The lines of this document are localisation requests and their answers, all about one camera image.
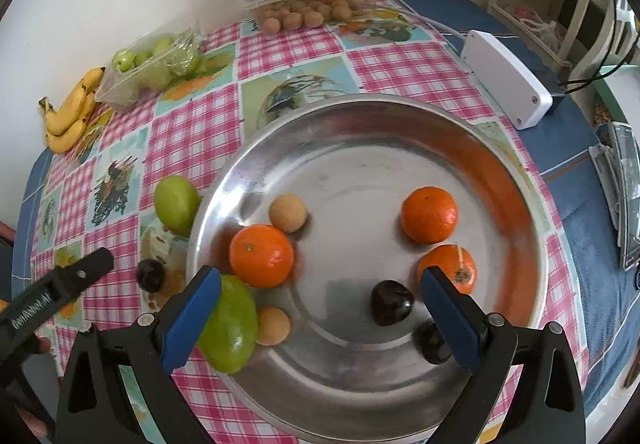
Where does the white phone holder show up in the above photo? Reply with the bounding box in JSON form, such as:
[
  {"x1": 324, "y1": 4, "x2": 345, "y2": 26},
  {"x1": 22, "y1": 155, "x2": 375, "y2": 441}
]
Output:
[{"x1": 587, "y1": 144, "x2": 626, "y2": 235}]

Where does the black smartphone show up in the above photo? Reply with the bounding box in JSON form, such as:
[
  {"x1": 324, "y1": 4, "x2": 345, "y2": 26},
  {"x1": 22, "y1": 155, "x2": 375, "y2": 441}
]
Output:
[{"x1": 607, "y1": 121, "x2": 640, "y2": 270}]

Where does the white lattice panel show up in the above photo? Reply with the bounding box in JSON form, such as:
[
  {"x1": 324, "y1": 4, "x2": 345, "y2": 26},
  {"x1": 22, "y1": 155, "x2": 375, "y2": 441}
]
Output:
[{"x1": 607, "y1": 0, "x2": 640, "y2": 65}]

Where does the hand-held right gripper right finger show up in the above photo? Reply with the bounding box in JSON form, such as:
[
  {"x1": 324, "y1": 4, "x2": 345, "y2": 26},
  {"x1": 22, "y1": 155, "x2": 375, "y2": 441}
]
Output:
[{"x1": 419, "y1": 267, "x2": 586, "y2": 444}]

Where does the yellow banana bunch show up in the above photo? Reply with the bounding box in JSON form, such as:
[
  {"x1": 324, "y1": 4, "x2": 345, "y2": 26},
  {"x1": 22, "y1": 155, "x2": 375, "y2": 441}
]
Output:
[{"x1": 39, "y1": 67, "x2": 106, "y2": 154}]

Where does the white plastic bag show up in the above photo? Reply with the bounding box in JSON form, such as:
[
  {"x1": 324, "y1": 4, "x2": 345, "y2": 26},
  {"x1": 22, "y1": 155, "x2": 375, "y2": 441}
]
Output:
[{"x1": 510, "y1": 4, "x2": 558, "y2": 50}]

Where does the round steel plate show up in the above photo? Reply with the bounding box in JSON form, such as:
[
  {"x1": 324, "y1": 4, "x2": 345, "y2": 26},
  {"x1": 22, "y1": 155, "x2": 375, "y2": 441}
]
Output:
[{"x1": 186, "y1": 94, "x2": 549, "y2": 430}]

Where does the white power strip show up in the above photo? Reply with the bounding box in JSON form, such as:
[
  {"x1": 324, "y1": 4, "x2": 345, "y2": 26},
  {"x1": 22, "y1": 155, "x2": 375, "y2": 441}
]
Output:
[{"x1": 460, "y1": 30, "x2": 553, "y2": 130}]

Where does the green jujube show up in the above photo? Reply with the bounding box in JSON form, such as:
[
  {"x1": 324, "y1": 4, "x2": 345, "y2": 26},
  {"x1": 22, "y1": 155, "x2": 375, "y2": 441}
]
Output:
[
  {"x1": 153, "y1": 175, "x2": 202, "y2": 237},
  {"x1": 197, "y1": 274, "x2": 259, "y2": 373}
]

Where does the pile of brown longans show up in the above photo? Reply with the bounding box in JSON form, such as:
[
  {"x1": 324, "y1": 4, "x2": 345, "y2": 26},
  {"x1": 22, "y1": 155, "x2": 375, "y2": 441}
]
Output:
[{"x1": 254, "y1": 0, "x2": 366, "y2": 33}]

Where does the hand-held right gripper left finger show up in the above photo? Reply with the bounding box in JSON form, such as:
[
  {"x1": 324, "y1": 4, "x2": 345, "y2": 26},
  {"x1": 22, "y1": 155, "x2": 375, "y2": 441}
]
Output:
[{"x1": 55, "y1": 265, "x2": 223, "y2": 444}]

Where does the pink checked printed tablecloth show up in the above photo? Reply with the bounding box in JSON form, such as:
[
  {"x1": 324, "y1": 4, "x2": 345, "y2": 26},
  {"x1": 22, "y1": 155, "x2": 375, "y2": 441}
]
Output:
[{"x1": 30, "y1": 0, "x2": 591, "y2": 444}]

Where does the green tray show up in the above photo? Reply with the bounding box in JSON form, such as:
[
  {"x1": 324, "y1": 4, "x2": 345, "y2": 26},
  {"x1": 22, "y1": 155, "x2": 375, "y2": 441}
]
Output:
[{"x1": 592, "y1": 64, "x2": 640, "y2": 135}]

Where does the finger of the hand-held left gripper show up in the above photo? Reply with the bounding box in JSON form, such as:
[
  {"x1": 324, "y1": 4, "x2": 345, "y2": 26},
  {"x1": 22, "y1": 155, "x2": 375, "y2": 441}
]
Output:
[{"x1": 50, "y1": 247, "x2": 115, "y2": 299}]

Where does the black cable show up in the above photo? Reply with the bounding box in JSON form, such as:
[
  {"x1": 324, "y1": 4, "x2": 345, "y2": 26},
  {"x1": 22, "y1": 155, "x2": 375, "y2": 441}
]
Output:
[{"x1": 560, "y1": 0, "x2": 640, "y2": 90}]

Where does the black power adapter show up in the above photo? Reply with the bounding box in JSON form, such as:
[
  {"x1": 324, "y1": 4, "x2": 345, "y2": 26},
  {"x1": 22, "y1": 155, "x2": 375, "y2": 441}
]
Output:
[{"x1": 547, "y1": 76, "x2": 568, "y2": 115}]

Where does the orange tangerine with stem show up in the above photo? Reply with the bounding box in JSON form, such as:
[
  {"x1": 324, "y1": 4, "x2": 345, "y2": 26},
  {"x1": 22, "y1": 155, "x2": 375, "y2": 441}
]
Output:
[{"x1": 416, "y1": 244, "x2": 477, "y2": 296}]

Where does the single brown longan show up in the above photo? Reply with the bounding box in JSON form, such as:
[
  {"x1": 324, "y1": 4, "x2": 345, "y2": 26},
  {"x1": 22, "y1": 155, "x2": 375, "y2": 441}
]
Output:
[
  {"x1": 269, "y1": 194, "x2": 307, "y2": 233},
  {"x1": 256, "y1": 306, "x2": 292, "y2": 347}
]

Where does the clear bag of green jujubes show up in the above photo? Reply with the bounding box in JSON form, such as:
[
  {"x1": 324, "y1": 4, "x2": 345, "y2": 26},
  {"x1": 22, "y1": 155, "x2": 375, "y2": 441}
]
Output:
[{"x1": 95, "y1": 29, "x2": 207, "y2": 112}]

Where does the dark cherry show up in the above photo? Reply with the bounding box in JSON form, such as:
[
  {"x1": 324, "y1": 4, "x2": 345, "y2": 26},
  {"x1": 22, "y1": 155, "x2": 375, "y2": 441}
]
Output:
[
  {"x1": 136, "y1": 259, "x2": 167, "y2": 294},
  {"x1": 412, "y1": 320, "x2": 453, "y2": 366},
  {"x1": 370, "y1": 280, "x2": 415, "y2": 326}
]

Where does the blue tablecloth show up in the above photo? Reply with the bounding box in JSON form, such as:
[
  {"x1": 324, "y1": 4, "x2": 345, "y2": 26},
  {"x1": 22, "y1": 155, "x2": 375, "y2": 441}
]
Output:
[{"x1": 12, "y1": 0, "x2": 640, "y2": 444}]

